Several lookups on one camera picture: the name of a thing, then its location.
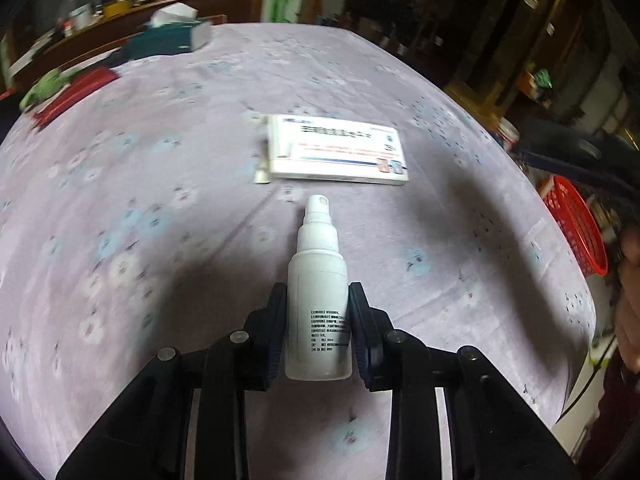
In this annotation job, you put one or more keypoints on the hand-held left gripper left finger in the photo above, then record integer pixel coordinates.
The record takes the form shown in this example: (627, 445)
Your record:
(276, 330)

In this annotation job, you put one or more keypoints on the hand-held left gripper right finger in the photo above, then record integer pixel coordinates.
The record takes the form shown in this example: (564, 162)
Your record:
(359, 340)

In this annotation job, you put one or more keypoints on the white spray bottle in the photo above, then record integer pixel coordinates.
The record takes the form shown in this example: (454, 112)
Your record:
(317, 320)

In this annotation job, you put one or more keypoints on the red plastic basket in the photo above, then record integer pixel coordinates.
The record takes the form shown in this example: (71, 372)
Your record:
(580, 230)

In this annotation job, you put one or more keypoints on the slim white medicine box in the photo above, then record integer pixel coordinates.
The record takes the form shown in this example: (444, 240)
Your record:
(340, 150)

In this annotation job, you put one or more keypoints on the person's right forearm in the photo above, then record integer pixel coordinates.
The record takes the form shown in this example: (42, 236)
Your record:
(629, 310)

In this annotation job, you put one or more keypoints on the white plastic bucket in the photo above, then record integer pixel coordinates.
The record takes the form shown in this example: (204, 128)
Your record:
(507, 134)

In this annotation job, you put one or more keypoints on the green packet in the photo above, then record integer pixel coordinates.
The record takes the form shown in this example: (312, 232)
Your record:
(542, 77)

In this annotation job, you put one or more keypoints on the dark wood gold cabinet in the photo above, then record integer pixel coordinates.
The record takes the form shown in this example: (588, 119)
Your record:
(525, 25)

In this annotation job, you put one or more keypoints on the purple floral tablecloth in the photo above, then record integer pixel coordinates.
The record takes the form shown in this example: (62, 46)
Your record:
(150, 210)

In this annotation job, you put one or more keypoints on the person's dark clothing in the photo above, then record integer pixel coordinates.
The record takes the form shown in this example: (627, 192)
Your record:
(620, 420)

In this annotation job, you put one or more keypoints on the flat red packet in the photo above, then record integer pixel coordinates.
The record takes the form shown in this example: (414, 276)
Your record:
(75, 97)

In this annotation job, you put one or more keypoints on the teal tissue box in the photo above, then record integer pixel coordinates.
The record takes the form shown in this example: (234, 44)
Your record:
(165, 37)

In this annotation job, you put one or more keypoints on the green cloth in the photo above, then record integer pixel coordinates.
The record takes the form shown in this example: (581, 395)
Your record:
(45, 87)

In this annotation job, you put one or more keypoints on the wooden cabinet counter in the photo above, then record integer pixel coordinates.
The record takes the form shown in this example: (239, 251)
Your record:
(150, 5)

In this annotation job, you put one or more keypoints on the yellow box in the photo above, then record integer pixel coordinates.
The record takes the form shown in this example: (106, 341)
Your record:
(117, 8)

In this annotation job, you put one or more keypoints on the white plastic tub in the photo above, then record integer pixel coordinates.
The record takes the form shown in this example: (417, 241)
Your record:
(80, 16)

